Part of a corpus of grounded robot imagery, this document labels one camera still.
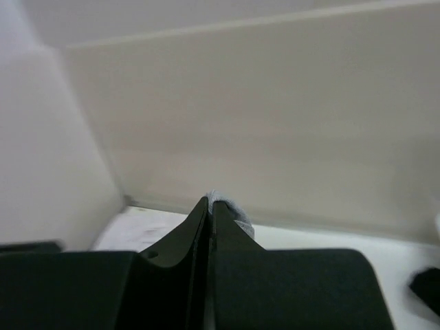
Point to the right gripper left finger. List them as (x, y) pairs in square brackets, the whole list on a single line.
[(177, 267)]

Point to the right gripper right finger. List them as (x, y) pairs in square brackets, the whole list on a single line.
[(242, 281)]

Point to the grey tank top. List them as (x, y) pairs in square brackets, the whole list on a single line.
[(239, 216)]

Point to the folded white tank top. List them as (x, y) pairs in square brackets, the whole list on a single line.
[(136, 229)]

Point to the black tank top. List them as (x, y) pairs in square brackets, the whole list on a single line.
[(425, 285)]

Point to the white plastic basket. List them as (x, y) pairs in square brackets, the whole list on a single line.
[(437, 223)]

